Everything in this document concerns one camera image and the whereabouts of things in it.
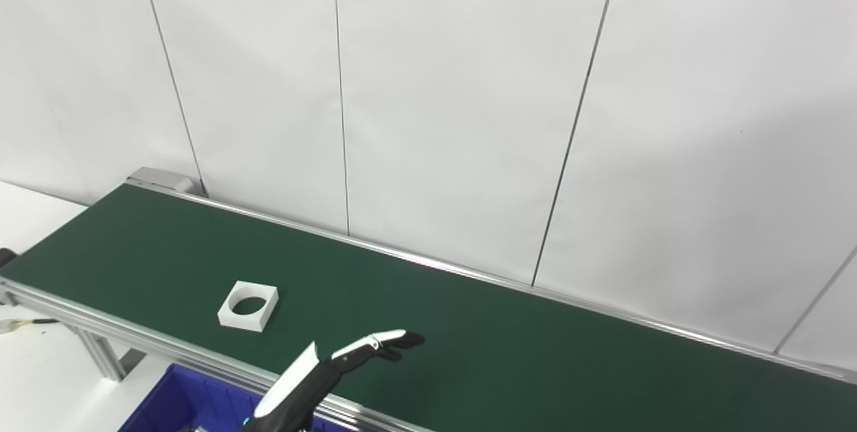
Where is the green conveyor belt aluminium frame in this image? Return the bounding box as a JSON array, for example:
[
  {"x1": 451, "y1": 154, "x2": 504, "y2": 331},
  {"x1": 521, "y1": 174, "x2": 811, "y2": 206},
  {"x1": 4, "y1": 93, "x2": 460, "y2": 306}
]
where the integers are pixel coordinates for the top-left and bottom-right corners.
[{"x1": 0, "y1": 166, "x2": 857, "y2": 432}]

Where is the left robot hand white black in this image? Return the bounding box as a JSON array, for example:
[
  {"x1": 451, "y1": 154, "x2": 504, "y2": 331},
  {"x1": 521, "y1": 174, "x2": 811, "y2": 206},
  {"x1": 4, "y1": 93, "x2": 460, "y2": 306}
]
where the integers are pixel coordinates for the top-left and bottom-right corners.
[{"x1": 241, "y1": 330, "x2": 426, "y2": 432}]

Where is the yellow connector cable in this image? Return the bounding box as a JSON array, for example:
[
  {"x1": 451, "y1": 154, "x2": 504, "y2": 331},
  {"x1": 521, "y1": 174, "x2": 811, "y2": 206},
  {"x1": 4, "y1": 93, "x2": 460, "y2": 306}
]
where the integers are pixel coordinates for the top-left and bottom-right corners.
[{"x1": 0, "y1": 317, "x2": 60, "y2": 336}]

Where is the aluminium conveyor leg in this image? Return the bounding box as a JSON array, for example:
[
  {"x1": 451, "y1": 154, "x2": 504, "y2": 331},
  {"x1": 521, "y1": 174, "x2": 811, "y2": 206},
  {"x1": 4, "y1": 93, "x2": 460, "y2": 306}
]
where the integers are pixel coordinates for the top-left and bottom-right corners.
[{"x1": 67, "y1": 325, "x2": 147, "y2": 382}]

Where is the white square part round hole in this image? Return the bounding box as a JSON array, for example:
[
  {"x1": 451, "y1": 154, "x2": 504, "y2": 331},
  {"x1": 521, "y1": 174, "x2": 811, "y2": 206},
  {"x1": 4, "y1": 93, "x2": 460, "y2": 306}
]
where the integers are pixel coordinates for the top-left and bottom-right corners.
[{"x1": 218, "y1": 281, "x2": 279, "y2": 333}]

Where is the blue plastic bin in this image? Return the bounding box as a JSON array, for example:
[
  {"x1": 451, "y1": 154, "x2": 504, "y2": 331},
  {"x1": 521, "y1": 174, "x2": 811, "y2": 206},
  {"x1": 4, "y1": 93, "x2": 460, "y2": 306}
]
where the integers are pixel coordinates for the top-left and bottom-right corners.
[{"x1": 119, "y1": 364, "x2": 349, "y2": 432}]

